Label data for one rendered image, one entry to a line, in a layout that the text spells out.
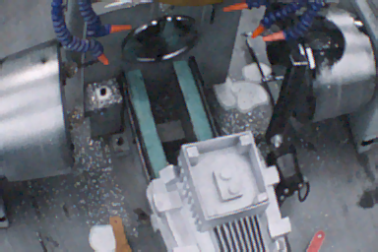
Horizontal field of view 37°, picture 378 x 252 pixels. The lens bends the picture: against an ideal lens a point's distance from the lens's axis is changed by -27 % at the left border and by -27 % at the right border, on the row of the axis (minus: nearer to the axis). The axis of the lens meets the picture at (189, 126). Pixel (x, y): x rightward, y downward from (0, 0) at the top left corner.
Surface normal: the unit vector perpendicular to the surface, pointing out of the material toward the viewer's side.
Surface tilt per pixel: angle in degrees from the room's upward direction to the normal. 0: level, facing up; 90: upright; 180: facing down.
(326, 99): 73
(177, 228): 0
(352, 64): 40
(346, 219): 0
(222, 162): 0
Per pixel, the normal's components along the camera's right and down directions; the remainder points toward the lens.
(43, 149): 0.29, 0.59
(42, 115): 0.24, 0.11
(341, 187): 0.10, -0.48
